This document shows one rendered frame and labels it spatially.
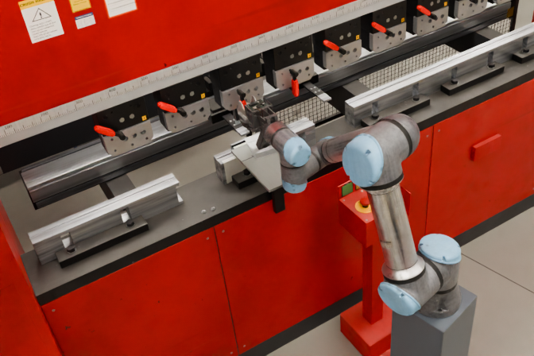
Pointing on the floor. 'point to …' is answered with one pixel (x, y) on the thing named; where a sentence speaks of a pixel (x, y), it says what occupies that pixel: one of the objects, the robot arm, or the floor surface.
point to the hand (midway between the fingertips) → (243, 107)
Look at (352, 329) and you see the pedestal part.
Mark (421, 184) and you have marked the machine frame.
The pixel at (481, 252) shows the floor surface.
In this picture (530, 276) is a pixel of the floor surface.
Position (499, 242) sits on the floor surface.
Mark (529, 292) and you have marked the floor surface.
